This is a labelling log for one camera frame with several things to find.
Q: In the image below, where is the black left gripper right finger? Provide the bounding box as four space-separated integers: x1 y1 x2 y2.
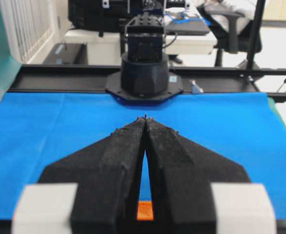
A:
144 117 277 234

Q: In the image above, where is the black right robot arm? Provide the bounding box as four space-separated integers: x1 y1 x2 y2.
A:
110 12 277 234

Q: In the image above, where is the orange towel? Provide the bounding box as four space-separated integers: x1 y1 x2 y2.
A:
137 201 154 221

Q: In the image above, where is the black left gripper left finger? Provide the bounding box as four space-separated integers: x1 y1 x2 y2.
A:
12 117 146 234

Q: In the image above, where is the black aluminium frame rail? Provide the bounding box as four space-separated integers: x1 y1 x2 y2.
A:
8 65 286 102

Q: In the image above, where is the black computer case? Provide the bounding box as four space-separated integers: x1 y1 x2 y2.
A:
43 42 88 65

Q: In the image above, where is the black office chair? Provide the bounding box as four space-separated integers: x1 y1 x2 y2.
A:
195 0 257 67

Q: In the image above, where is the black vertical stand pole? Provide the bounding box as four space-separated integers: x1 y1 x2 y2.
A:
235 0 269 69

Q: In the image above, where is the white desk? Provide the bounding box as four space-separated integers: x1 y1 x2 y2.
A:
65 0 217 66

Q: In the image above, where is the blue table cloth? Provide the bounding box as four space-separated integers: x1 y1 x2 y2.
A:
0 93 286 219

